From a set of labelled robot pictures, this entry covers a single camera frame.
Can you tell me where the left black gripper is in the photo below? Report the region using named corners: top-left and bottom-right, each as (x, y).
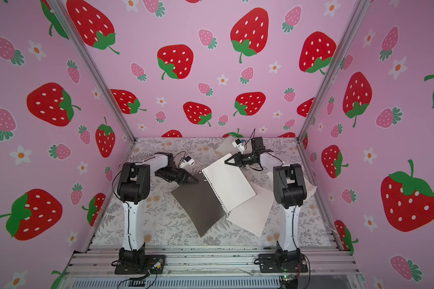
top-left (158, 170), bottom-right (199, 188)

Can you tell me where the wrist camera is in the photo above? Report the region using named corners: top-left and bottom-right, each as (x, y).
top-left (181, 156), bottom-right (195, 167)
top-left (232, 138), bottom-right (246, 153)

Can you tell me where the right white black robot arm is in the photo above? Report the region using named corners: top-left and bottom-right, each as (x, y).
top-left (224, 137), bottom-right (307, 263)

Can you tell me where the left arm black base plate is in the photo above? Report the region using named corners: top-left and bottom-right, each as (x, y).
top-left (115, 255), bottom-right (166, 275)

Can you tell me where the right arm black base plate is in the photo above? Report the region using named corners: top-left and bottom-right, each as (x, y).
top-left (254, 254), bottom-right (309, 274)

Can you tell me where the left aluminium corner post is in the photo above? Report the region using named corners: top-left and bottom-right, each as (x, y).
top-left (49, 0), bottom-right (136, 143)

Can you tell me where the right aluminium corner post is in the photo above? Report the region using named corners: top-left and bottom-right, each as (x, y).
top-left (297, 0), bottom-right (371, 143)

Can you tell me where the aluminium corner post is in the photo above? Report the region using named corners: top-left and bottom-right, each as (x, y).
top-left (297, 0), bottom-right (371, 143)
top-left (49, 0), bottom-right (136, 143)

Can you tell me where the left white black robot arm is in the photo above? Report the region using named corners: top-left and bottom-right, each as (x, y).
top-left (115, 152), bottom-right (199, 266)

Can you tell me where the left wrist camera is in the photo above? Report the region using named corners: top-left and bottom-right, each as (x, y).
top-left (181, 156), bottom-right (195, 167)

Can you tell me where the aluminium frame rail base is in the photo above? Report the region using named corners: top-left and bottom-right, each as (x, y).
top-left (57, 246), bottom-right (366, 289)

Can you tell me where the dark brown spiral notebook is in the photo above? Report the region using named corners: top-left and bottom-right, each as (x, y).
top-left (171, 154), bottom-right (256, 237)

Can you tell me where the white spiral notebook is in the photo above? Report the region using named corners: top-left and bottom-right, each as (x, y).
top-left (215, 137), bottom-right (239, 157)

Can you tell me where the torn lined paper page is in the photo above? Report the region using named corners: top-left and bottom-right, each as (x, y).
top-left (267, 169), bottom-right (317, 204)

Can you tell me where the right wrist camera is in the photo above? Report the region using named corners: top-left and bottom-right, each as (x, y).
top-left (232, 138), bottom-right (246, 153)

